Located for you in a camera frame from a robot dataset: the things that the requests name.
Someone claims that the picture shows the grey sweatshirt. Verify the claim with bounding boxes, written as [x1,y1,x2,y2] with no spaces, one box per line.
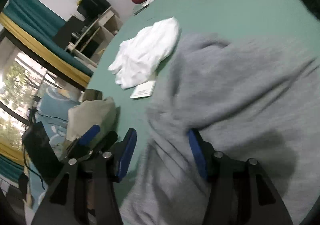
[120,34,319,224]

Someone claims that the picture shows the beige folded garment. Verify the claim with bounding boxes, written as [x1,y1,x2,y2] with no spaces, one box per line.
[63,97,117,151]

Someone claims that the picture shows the white paper tag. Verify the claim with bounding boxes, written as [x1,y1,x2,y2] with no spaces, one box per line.
[130,80,156,99]

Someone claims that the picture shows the white garment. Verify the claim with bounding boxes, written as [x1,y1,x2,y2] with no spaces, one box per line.
[108,17,180,89]

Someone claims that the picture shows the beige desk shelf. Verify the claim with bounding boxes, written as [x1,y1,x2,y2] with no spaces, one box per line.
[66,7,123,69]

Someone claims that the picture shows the teal yellow curtain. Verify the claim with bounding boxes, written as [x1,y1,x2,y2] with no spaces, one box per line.
[1,0,93,88]

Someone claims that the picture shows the black monitor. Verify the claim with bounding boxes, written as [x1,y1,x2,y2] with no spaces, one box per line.
[77,0,111,21]

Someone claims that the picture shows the white papers near pillow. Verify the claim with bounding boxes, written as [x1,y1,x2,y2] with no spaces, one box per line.
[133,0,155,16]

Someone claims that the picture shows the green bed sheet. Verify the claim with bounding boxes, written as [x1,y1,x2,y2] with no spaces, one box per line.
[89,0,319,206]

